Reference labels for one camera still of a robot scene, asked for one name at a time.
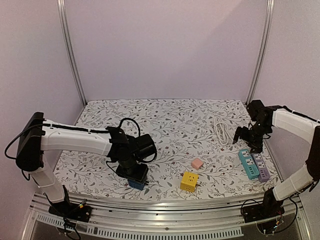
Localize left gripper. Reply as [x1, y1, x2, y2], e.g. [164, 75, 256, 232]
[116, 156, 149, 185]

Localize blue cube socket adapter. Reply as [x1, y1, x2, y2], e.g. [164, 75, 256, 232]
[127, 179, 147, 191]

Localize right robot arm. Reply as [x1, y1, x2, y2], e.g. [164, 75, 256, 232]
[233, 99, 320, 218]

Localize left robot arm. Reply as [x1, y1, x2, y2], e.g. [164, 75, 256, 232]
[4, 112, 157, 217]

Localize pink plug adapter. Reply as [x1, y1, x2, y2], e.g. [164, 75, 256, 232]
[191, 158, 204, 170]

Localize teal power strip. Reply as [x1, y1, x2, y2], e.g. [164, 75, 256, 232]
[238, 149, 260, 180]

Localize purple power strip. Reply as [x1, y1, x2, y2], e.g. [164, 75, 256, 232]
[251, 153, 270, 183]

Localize yellow cube socket adapter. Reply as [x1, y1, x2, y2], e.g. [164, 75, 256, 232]
[179, 171, 199, 193]

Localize floral table mat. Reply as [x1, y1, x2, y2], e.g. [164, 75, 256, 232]
[54, 99, 281, 202]

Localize white coiled cable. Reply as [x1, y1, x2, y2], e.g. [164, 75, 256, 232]
[213, 117, 233, 146]

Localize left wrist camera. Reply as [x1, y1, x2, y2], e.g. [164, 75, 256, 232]
[136, 134, 158, 164]

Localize aluminium front rail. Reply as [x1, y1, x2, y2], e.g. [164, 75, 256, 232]
[21, 193, 320, 240]

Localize right aluminium frame post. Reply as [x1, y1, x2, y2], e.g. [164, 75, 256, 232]
[245, 0, 275, 105]

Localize aluminium frame post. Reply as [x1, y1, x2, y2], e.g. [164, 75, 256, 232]
[245, 0, 275, 105]
[57, 0, 87, 107]

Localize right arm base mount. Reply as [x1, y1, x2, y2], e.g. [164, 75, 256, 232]
[240, 200, 285, 223]

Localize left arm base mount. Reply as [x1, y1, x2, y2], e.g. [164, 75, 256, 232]
[48, 200, 93, 223]

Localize left aluminium frame post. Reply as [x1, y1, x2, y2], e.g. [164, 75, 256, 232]
[57, 0, 87, 107]

